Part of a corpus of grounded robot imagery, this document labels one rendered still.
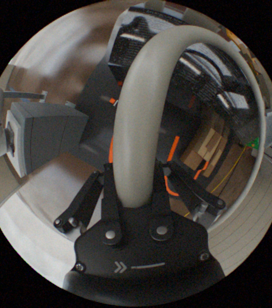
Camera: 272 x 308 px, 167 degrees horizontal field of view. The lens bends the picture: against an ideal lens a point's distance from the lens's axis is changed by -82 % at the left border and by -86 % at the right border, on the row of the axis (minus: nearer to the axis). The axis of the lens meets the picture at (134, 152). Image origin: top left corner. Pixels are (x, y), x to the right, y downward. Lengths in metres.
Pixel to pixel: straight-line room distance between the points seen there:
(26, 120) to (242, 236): 5.62
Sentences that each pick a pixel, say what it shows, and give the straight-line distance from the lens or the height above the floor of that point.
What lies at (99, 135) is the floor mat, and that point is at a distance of 1.11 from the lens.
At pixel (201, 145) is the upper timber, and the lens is 1.08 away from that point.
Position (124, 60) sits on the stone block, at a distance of 0.50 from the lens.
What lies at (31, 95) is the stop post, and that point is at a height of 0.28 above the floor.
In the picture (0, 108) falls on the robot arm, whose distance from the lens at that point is 0.74.
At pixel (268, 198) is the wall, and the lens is 5.15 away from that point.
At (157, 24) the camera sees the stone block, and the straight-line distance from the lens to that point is 0.49.
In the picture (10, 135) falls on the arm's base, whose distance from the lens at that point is 0.74.
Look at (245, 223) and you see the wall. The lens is 5.06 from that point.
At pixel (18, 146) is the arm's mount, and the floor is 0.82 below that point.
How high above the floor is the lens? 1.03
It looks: 72 degrees down
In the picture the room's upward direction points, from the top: 179 degrees counter-clockwise
